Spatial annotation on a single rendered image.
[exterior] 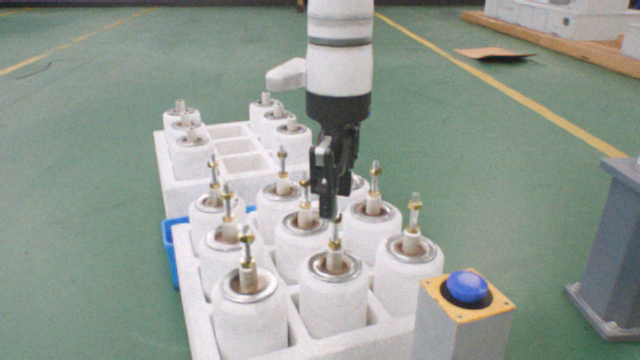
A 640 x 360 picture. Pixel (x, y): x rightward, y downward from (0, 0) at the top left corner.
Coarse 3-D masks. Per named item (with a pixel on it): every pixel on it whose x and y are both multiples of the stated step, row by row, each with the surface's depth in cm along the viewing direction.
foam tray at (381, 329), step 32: (256, 224) 91; (192, 256) 79; (192, 288) 71; (288, 288) 71; (192, 320) 65; (288, 320) 65; (384, 320) 65; (192, 352) 74; (288, 352) 60; (320, 352) 60; (352, 352) 61; (384, 352) 63
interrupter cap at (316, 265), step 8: (312, 256) 66; (320, 256) 66; (344, 256) 66; (352, 256) 66; (312, 264) 64; (320, 264) 64; (344, 264) 65; (352, 264) 64; (360, 264) 64; (312, 272) 62; (320, 272) 62; (328, 272) 63; (336, 272) 63; (344, 272) 63; (352, 272) 63; (360, 272) 63; (320, 280) 61; (328, 280) 61; (336, 280) 61; (344, 280) 61
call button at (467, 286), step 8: (456, 272) 50; (464, 272) 50; (472, 272) 50; (448, 280) 49; (456, 280) 49; (464, 280) 49; (472, 280) 49; (480, 280) 49; (448, 288) 49; (456, 288) 48; (464, 288) 48; (472, 288) 47; (480, 288) 48; (456, 296) 48; (464, 296) 47; (472, 296) 47; (480, 296) 47
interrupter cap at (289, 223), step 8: (288, 216) 76; (296, 216) 76; (288, 224) 74; (296, 224) 74; (320, 224) 74; (328, 224) 74; (288, 232) 72; (296, 232) 71; (304, 232) 72; (312, 232) 72; (320, 232) 72
